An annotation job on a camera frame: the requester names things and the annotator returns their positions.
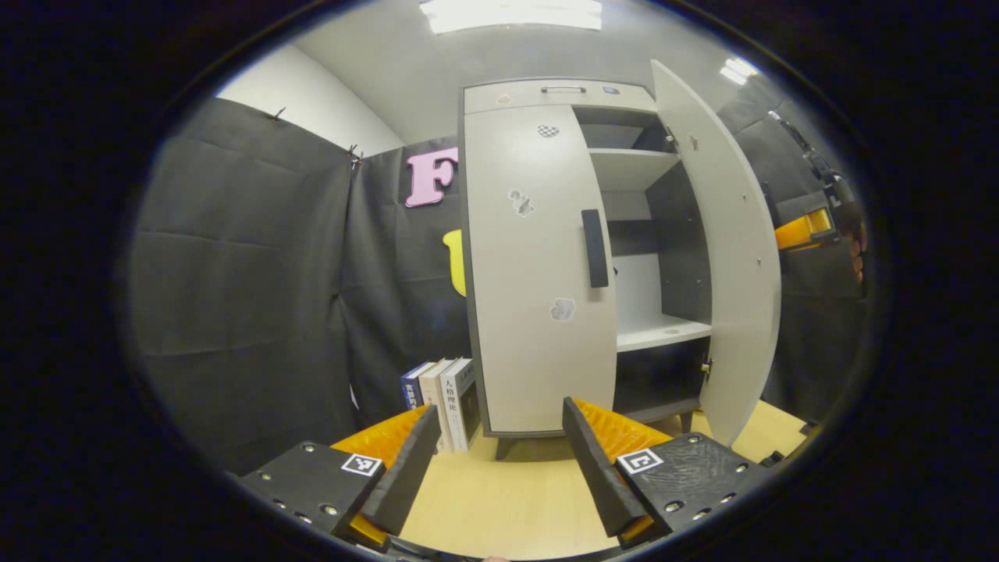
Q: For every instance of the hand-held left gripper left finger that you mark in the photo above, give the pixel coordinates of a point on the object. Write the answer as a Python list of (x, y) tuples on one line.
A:
[(406, 476)]

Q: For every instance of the large ceiling light panel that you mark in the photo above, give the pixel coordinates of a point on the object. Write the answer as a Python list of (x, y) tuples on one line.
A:
[(511, 14)]

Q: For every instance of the blue book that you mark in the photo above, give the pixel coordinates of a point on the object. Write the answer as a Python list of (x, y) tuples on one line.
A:
[(412, 390)]

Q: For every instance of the white book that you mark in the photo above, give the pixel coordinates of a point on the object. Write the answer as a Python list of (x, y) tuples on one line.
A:
[(460, 406)]

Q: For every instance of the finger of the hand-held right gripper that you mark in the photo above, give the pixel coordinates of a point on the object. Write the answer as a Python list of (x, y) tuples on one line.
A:
[(800, 232)]

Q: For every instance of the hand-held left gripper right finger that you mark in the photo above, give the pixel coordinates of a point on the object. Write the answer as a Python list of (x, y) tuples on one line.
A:
[(597, 476)]

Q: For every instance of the grey double-door shoe cabinet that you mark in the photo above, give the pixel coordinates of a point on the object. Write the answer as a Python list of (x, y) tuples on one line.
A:
[(632, 168)]

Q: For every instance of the grey shoe cabinet door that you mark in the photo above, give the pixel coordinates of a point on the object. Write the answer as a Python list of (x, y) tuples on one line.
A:
[(734, 273), (523, 312)]

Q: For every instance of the small ceiling light panel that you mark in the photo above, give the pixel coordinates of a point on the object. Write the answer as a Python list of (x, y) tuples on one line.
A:
[(738, 70)]

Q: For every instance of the black backdrop cloth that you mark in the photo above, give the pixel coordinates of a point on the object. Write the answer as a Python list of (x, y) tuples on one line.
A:
[(234, 273)]

